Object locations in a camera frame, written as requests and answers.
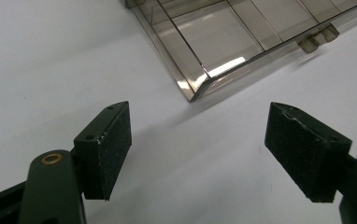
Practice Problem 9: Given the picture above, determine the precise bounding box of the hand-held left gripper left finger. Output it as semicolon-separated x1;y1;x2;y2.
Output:
73;100;133;202

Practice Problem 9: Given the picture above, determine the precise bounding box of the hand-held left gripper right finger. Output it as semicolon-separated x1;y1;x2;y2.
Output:
264;102;353;203

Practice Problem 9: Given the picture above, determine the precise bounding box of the clear smoky plastic organizer box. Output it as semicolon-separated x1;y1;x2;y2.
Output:
123;0;357;103

